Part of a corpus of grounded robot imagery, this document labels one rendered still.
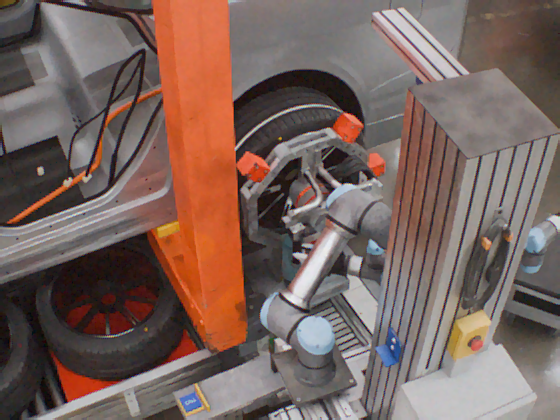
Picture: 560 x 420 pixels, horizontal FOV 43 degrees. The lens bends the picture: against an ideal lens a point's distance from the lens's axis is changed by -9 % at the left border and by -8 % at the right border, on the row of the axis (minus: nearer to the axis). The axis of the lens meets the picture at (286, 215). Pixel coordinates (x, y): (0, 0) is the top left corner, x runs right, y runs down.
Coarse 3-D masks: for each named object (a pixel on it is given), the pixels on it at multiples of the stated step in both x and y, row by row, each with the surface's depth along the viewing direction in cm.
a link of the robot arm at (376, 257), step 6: (372, 240) 270; (372, 246) 268; (372, 252) 269; (378, 252) 268; (366, 258) 275; (372, 258) 271; (378, 258) 269; (384, 258) 268; (372, 264) 273; (378, 264) 270; (384, 264) 268
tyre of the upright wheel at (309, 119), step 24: (264, 96) 294; (288, 96) 294; (312, 96) 299; (240, 120) 291; (264, 120) 286; (288, 120) 283; (312, 120) 286; (336, 120) 293; (264, 144) 282; (360, 144) 309; (240, 216) 302
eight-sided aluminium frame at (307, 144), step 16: (288, 144) 283; (304, 144) 283; (320, 144) 285; (336, 144) 288; (352, 144) 295; (272, 160) 284; (288, 160) 281; (368, 160) 304; (272, 176) 283; (352, 176) 314; (240, 192) 289; (256, 192) 285; (256, 208) 291; (256, 224) 297; (256, 240) 303; (272, 240) 308
